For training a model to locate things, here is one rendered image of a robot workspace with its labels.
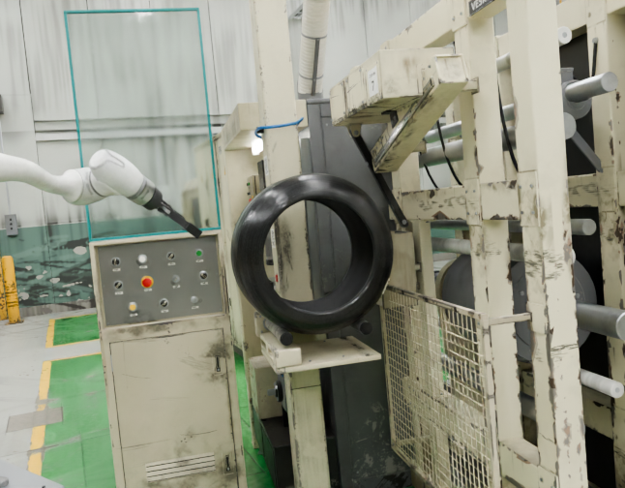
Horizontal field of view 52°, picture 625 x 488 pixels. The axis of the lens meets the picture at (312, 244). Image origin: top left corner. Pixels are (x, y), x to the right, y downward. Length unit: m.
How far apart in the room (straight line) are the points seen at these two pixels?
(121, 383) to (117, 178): 1.10
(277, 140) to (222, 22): 9.47
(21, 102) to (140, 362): 8.65
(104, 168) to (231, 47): 9.90
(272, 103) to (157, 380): 1.26
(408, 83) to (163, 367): 1.58
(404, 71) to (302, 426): 1.43
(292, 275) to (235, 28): 9.67
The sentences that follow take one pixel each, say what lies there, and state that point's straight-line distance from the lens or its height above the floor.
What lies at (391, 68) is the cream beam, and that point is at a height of 1.73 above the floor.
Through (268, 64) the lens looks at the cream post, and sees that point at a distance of 2.56.
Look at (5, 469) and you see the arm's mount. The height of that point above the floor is 0.74.
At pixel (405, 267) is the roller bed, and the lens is 2.57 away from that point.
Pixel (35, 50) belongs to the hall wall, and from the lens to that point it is 11.42.
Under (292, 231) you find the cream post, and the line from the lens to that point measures 2.51.
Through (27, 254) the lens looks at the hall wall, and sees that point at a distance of 11.01.
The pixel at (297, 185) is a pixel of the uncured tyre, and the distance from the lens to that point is 2.14.
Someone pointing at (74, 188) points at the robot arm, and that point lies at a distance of 2.12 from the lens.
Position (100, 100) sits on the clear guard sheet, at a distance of 2.86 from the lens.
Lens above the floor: 1.34
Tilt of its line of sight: 3 degrees down
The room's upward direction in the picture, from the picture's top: 5 degrees counter-clockwise
